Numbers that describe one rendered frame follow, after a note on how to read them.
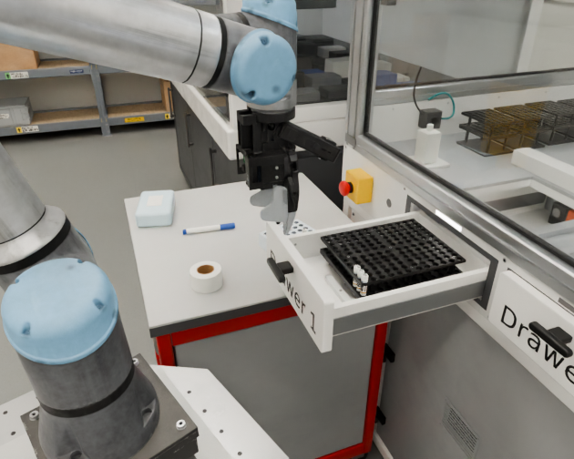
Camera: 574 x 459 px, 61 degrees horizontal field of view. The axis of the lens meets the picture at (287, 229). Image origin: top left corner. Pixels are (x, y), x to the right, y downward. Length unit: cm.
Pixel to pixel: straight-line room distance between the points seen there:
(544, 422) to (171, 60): 84
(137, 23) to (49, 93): 462
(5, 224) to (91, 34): 28
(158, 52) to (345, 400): 111
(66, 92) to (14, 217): 445
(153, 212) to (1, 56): 343
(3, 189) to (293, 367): 81
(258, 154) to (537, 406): 65
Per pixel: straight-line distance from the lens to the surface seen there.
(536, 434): 104
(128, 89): 508
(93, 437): 67
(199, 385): 89
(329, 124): 173
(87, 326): 57
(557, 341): 82
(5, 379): 220
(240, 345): 113
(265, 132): 75
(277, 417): 135
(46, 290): 61
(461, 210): 99
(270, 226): 98
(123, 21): 49
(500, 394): 108
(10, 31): 49
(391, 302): 87
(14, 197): 66
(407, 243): 100
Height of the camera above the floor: 140
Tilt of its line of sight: 30 degrees down
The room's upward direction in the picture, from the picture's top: straight up
